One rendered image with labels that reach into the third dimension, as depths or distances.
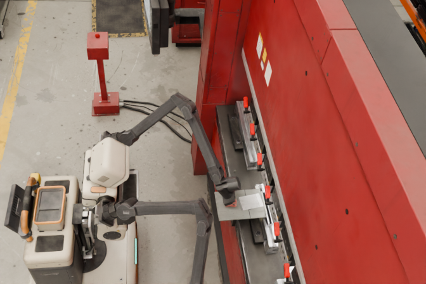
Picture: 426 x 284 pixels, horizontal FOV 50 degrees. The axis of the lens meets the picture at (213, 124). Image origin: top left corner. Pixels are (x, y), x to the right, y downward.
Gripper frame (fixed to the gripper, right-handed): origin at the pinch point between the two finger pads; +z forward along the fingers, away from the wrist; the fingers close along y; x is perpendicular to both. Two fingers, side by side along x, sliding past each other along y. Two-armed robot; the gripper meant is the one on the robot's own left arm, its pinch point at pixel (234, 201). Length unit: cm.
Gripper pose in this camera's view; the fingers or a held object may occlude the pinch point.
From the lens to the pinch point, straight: 254.9
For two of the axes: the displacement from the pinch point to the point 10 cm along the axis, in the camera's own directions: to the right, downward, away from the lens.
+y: -1.3, -7.6, 6.3
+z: 4.0, 5.4, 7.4
